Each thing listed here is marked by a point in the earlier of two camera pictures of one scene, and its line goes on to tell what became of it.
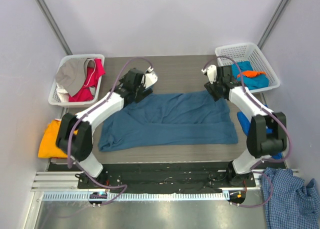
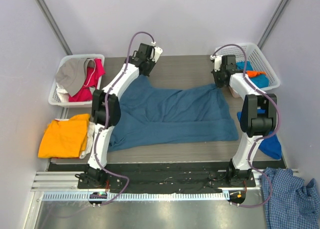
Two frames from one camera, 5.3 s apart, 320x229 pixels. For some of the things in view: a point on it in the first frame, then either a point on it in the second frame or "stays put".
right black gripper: (215, 90) to (219, 78)
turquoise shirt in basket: (260, 81) stays put
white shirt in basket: (63, 95) stays put
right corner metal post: (275, 18) stays put
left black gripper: (143, 93) to (146, 67)
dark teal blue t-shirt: (168, 119) stays put
